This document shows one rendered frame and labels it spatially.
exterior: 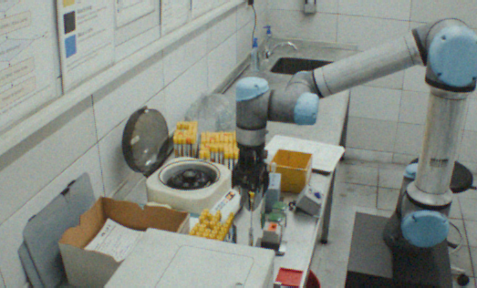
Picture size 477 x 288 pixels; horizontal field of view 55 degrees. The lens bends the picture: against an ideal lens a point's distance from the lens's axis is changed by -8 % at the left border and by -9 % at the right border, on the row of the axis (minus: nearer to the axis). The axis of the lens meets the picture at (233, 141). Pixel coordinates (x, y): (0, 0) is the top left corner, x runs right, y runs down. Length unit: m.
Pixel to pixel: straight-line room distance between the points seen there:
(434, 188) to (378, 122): 2.68
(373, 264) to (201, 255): 0.54
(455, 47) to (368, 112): 2.80
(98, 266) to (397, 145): 2.98
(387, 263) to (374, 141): 2.61
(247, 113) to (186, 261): 0.39
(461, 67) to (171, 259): 0.69
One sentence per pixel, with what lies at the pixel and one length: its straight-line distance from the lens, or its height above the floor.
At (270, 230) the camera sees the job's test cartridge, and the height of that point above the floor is 0.95.
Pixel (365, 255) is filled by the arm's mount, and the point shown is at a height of 0.95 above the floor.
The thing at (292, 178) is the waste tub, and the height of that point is 0.94.
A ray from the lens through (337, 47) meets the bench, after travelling 3.66.
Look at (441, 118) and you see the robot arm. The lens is 1.11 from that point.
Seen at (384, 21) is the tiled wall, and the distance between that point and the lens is 3.62.
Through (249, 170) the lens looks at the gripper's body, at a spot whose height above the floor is 1.20.
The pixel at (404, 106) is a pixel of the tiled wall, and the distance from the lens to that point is 3.79.
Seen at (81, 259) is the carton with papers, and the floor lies 0.98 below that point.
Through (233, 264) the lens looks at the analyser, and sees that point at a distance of 0.94.
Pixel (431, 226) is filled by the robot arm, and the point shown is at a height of 1.12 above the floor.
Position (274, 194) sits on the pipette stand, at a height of 0.95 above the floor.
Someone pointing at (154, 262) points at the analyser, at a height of 1.17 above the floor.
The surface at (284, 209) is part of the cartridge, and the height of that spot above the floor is 0.94.
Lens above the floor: 1.77
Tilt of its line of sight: 25 degrees down
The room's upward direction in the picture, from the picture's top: straight up
